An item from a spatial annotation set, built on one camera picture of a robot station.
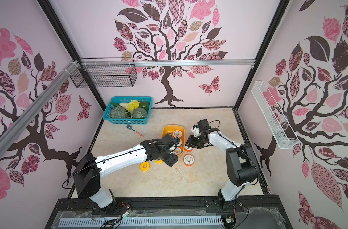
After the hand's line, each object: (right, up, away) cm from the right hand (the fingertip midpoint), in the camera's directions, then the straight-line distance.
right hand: (188, 146), depth 90 cm
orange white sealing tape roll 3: (0, -9, 0) cm, 9 cm away
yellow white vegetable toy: (-44, +28, +21) cm, 57 cm away
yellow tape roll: (-19, -10, -1) cm, 22 cm away
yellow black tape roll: (-13, +7, +13) cm, 20 cm away
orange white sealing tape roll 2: (0, -3, +4) cm, 5 cm away
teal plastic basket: (-61, +21, +16) cm, 67 cm away
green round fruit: (-33, +29, +20) cm, 49 cm away
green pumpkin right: (-36, +22, +13) cm, 44 cm away
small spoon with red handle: (-44, +12, +17) cm, 48 cm away
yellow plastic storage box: (-11, +11, +13) cm, 21 cm away
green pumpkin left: (-51, +23, +12) cm, 57 cm away
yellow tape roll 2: (-28, -12, -3) cm, 31 cm away
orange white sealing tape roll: (-7, +7, +11) cm, 15 cm away
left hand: (-12, -6, -9) cm, 16 cm away
